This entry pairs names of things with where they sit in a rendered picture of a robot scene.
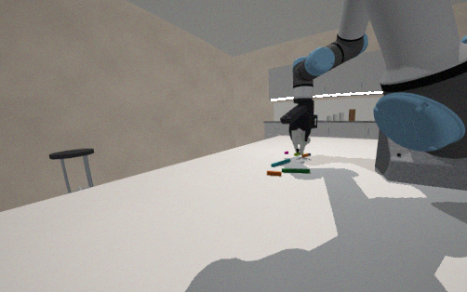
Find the dark green rod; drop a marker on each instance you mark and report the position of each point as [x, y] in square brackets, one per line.
[295, 170]

